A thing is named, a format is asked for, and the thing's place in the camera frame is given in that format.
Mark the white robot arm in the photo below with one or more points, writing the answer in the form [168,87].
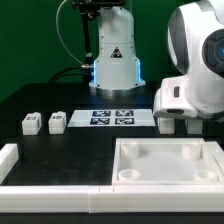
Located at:
[195,40]

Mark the white right fence wall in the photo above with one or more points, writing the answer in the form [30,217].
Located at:
[215,149]

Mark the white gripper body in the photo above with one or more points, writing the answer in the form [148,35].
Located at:
[177,98]

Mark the white fence wall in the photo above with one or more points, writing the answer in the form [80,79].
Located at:
[111,199]
[8,158]
[215,149]

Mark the white left fence wall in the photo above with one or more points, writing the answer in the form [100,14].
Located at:
[8,158]

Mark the white sheet with markers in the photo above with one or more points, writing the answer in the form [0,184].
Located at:
[112,118]

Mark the white front fence wall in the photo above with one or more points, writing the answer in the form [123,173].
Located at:
[111,199]

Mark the white square tabletop part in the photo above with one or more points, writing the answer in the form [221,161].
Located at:
[165,161]

